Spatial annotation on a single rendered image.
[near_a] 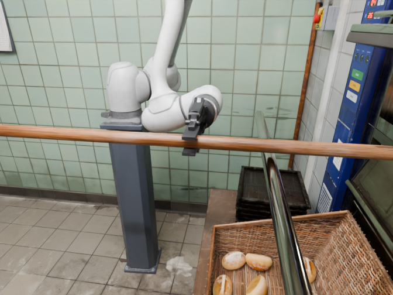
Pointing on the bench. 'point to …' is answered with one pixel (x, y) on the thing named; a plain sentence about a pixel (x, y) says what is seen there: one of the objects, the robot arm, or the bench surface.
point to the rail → (373, 28)
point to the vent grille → (324, 201)
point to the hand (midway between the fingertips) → (190, 140)
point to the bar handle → (385, 14)
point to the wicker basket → (324, 247)
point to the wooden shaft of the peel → (203, 142)
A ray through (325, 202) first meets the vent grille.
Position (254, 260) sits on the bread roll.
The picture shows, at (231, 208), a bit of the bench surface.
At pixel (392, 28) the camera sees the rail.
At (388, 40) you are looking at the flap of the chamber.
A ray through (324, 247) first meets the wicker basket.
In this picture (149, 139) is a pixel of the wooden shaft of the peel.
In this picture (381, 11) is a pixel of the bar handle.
